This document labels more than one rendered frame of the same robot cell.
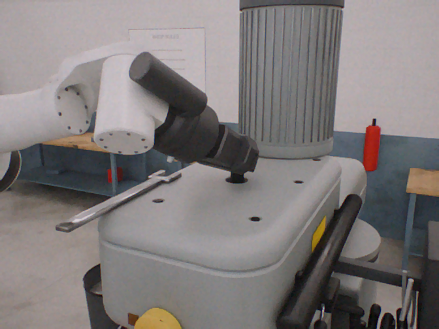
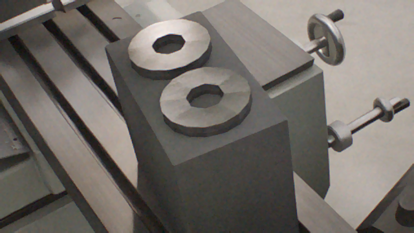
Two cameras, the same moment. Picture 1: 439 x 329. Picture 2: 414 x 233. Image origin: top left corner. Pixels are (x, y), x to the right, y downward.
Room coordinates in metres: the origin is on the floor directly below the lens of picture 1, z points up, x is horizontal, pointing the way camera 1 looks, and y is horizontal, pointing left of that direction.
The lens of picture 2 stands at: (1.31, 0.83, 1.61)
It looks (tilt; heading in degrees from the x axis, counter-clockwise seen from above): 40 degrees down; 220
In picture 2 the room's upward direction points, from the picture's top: 11 degrees counter-clockwise
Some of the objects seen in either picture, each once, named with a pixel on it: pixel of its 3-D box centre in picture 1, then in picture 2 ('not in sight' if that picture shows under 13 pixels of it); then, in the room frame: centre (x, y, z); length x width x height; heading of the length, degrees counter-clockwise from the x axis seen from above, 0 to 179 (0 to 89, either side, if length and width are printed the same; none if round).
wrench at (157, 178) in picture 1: (127, 195); not in sight; (0.55, 0.13, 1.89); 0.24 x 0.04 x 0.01; 156
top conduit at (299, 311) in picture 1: (328, 245); not in sight; (0.60, -0.17, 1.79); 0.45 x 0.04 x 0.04; 154
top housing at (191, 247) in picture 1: (240, 221); not in sight; (0.65, -0.03, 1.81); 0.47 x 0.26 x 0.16; 154
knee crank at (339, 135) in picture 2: not in sight; (368, 118); (0.22, 0.33, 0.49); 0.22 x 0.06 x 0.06; 154
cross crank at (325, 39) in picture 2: not in sight; (312, 46); (0.18, 0.19, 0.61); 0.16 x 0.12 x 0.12; 154
